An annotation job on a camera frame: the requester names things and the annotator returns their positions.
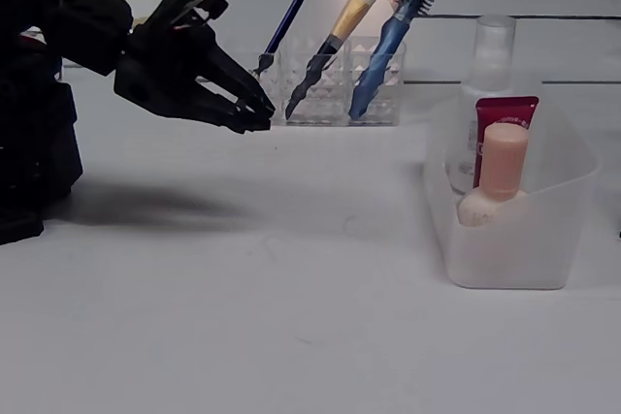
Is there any gold handled makeup brush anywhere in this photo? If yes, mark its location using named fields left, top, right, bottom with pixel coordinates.
left=284, top=0, right=387, bottom=120

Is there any clear acrylic organizer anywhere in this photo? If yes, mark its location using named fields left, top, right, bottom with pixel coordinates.
left=251, top=35, right=408, bottom=127

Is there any red cosmetic tube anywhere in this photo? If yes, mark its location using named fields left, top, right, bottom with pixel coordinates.
left=474, top=96, right=539, bottom=190

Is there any pink cosmetic bottle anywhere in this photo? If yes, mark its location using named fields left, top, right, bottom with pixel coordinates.
left=457, top=121, right=531, bottom=229

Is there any clear capped bottle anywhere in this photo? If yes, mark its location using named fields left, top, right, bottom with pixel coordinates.
left=444, top=15, right=516, bottom=195

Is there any frosted plastic bin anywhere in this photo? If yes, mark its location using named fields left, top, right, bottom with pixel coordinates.
left=425, top=72, right=603, bottom=292

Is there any blue round hairbrush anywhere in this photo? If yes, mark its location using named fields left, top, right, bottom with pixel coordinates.
left=347, top=0, right=462, bottom=120

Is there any thin dark cosmetic pencil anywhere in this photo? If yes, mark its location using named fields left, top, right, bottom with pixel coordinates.
left=251, top=0, right=307, bottom=79

